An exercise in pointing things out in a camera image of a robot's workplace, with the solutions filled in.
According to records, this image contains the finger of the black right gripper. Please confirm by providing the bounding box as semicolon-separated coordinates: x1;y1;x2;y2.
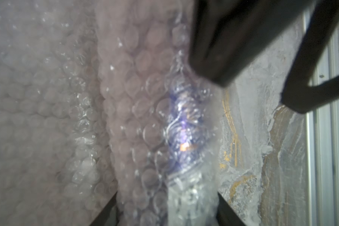
188;0;314;87
281;1;339;114

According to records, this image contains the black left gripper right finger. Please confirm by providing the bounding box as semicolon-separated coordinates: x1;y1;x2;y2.
216;193;246;226

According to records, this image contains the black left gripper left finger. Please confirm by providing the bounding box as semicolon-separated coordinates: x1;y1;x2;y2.
89;192;119;226

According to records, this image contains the dark purple bottle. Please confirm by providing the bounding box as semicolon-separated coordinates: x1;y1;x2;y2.
165;50;221;226

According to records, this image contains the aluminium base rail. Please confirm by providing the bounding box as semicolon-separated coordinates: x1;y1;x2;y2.
306;24;339;226

